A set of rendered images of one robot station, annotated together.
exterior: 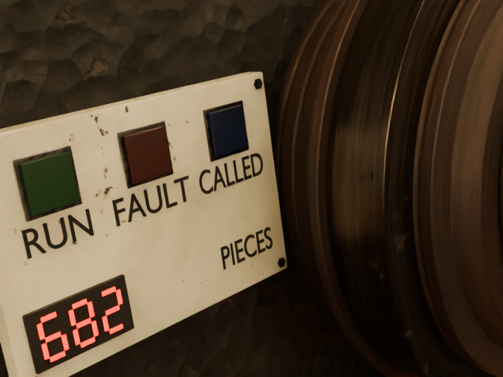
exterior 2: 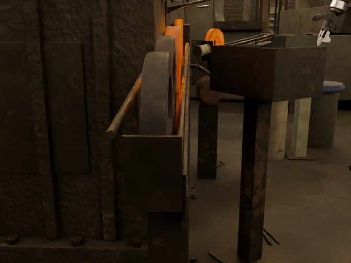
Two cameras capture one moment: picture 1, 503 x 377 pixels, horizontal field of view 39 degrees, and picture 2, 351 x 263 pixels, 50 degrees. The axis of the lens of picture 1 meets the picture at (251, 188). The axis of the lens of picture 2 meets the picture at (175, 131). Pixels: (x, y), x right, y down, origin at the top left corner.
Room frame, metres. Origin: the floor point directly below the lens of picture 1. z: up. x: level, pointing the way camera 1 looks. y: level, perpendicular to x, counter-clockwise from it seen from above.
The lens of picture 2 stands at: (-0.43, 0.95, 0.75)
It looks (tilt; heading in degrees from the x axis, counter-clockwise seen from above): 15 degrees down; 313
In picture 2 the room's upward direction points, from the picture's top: straight up
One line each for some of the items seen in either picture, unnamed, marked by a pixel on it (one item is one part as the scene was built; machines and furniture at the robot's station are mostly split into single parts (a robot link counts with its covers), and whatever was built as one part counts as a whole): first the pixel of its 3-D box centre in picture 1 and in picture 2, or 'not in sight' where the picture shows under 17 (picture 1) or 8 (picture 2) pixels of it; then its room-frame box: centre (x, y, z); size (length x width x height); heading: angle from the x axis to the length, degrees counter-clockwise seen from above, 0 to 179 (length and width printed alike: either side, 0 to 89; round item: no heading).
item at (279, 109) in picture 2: not in sight; (277, 117); (0.65, -1.11, 0.26); 0.12 x 0.12 x 0.52
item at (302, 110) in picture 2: not in sight; (302, 108); (0.55, -1.24, 0.31); 0.24 x 0.16 x 0.62; 131
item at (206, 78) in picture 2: not in sight; (207, 127); (0.78, -0.59, 0.27); 0.22 x 0.13 x 0.53; 131
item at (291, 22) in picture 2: not in sight; (312, 48); (1.97, -4.55, 0.55); 1.10 x 0.53 x 1.10; 151
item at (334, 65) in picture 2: not in sight; (307, 69); (1.30, -2.94, 0.39); 1.03 x 0.83 x 0.77; 56
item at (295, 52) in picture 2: not in sight; (259, 162); (0.14, -0.05, 0.36); 0.26 x 0.20 x 0.72; 166
